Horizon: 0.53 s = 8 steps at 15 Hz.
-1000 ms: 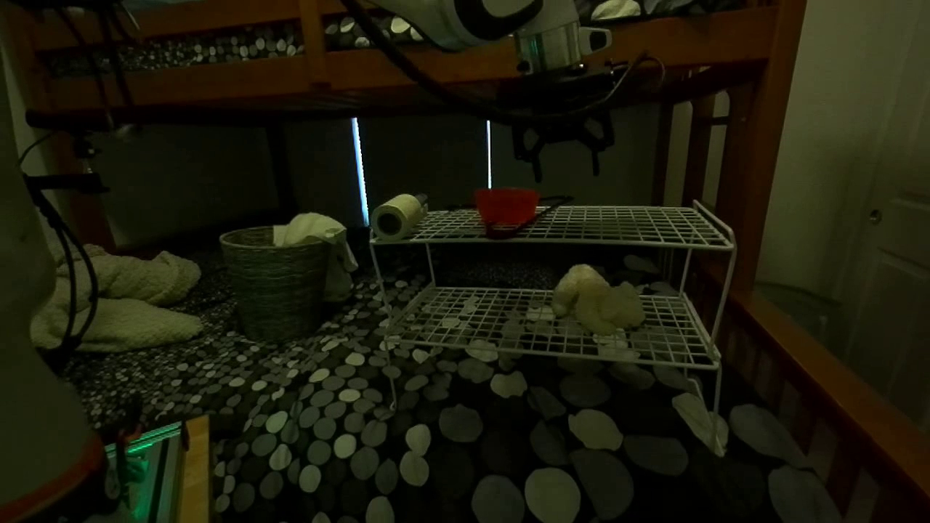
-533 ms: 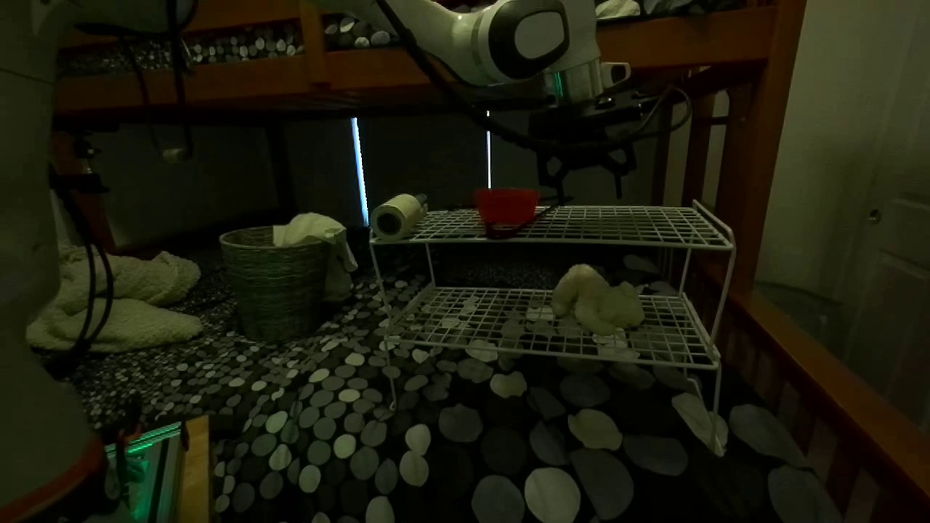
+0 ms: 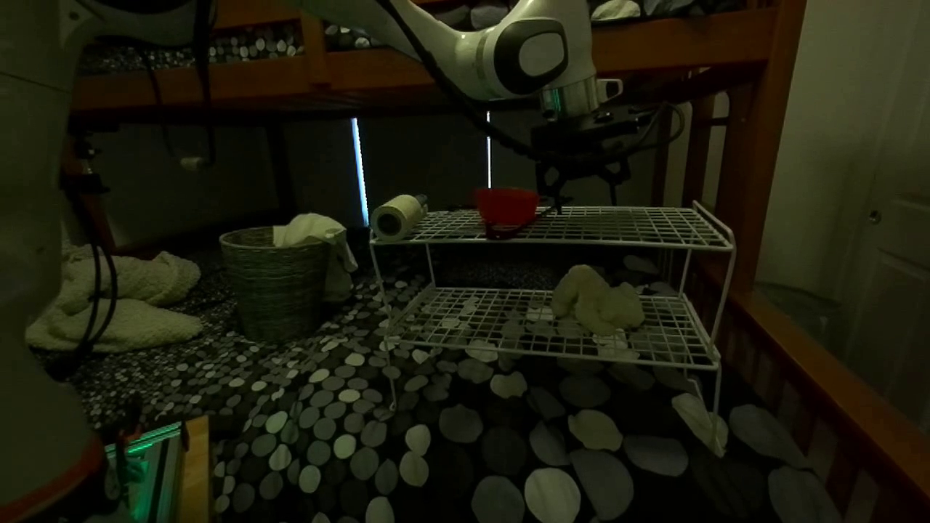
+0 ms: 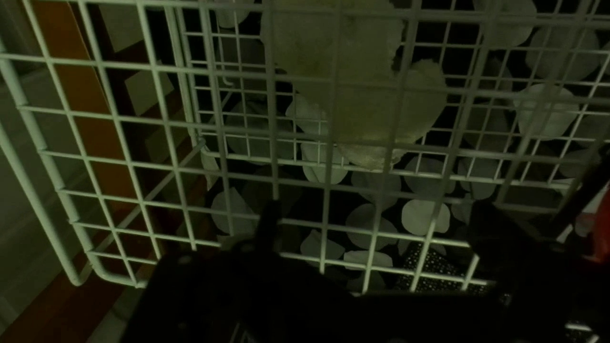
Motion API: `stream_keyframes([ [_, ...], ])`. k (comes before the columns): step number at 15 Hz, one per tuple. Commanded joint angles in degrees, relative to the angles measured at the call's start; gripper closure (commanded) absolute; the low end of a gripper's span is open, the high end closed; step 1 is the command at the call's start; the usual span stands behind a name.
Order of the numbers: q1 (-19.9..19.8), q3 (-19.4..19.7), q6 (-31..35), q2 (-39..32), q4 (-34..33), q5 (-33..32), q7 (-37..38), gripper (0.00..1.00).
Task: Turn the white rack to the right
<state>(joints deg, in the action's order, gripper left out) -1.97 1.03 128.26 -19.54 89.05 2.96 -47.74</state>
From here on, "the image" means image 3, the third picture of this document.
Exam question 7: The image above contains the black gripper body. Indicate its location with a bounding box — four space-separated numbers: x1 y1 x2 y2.
525 102 636 188

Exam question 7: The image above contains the white wire two-tier rack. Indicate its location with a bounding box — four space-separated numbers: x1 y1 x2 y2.
367 198 737 415

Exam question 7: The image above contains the red bowl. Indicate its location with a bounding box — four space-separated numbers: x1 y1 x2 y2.
470 187 546 237

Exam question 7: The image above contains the white plush toy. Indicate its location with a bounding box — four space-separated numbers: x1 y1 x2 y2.
550 262 647 339

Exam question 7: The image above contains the white cloth in basket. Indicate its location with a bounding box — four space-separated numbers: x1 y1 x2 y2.
270 210 361 306

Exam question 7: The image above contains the white room door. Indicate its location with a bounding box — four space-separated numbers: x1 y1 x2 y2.
836 0 930 434

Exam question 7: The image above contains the grey woven basket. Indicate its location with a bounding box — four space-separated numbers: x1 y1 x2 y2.
217 224 331 346

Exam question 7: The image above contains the black pebble-print bedspread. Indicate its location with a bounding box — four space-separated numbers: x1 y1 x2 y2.
37 235 875 523

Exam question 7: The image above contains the dark window blind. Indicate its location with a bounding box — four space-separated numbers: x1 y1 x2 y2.
97 111 681 249

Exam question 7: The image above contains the pebble-print bunk mattress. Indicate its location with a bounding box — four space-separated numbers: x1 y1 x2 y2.
84 0 780 79

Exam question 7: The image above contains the white crumpled towel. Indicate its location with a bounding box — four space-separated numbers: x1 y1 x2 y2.
21 243 207 355

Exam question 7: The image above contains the green translucent box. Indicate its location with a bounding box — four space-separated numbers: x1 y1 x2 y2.
99 419 190 523

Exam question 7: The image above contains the wooden bunk bed frame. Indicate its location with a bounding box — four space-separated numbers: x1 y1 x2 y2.
56 0 930 523

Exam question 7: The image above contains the black hanging base cable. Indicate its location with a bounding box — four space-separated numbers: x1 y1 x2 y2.
53 133 126 380

